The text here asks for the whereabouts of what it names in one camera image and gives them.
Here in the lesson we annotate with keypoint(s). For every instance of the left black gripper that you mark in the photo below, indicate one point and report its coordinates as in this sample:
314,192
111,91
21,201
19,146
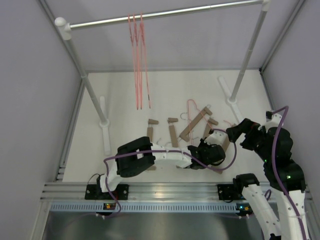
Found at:
202,143

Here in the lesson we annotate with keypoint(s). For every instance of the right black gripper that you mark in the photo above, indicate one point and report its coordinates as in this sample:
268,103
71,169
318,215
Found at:
248,127

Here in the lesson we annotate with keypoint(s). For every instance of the tan clip hanger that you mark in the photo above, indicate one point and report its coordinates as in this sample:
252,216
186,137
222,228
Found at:
171,121
210,122
149,131
225,145

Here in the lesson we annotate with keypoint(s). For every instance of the pink wire hanger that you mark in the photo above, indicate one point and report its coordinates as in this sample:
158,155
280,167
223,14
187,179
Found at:
144,53
219,113
134,39
140,80

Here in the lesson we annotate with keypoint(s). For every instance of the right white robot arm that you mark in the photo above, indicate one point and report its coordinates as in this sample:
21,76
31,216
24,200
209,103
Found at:
273,144

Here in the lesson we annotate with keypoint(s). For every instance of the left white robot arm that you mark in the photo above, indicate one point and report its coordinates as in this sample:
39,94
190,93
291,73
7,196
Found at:
137,156

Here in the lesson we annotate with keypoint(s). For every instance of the tan clip hanger angled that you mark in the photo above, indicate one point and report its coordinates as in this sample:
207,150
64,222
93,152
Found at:
185,133

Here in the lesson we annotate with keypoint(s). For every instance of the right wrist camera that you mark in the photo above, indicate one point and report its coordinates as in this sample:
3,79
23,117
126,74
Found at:
272,116

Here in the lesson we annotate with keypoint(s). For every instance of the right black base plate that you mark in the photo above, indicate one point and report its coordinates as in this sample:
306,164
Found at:
228,192

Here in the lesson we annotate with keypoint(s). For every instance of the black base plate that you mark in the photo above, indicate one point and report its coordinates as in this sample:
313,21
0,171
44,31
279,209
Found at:
93,192
228,192

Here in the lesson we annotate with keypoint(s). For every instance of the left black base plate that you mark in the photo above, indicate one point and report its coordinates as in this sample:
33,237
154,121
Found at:
93,192

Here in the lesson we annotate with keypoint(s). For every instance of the silver clothes rack rail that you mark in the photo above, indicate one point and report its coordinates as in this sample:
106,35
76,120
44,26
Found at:
163,14

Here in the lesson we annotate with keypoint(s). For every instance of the aluminium mounting rail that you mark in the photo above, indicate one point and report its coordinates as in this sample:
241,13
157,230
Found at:
138,192

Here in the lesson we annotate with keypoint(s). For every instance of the grey slotted cable duct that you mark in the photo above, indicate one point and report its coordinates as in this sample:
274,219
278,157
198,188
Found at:
149,207

